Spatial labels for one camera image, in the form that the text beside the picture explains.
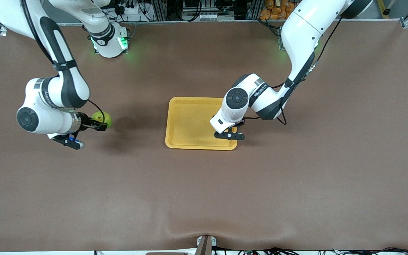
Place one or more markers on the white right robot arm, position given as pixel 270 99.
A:
pixel 44 120

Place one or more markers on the yellow pole black foot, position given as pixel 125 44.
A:
pixel 381 4

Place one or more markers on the brown table mat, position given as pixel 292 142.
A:
pixel 204 194

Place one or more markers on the green apple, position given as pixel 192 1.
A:
pixel 104 117

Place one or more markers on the yellow plastic tray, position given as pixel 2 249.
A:
pixel 190 124

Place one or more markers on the white terminal block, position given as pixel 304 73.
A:
pixel 209 16

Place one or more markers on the white power strip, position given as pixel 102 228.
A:
pixel 128 10

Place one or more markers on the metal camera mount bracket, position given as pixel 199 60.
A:
pixel 205 246

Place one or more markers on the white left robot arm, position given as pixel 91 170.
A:
pixel 306 28

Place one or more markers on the black electronics unit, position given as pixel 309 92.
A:
pixel 191 5

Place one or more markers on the orange packaged food pile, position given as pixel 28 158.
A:
pixel 275 10

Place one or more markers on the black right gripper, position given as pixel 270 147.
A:
pixel 87 120

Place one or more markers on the aluminium table edge rail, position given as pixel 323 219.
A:
pixel 190 22

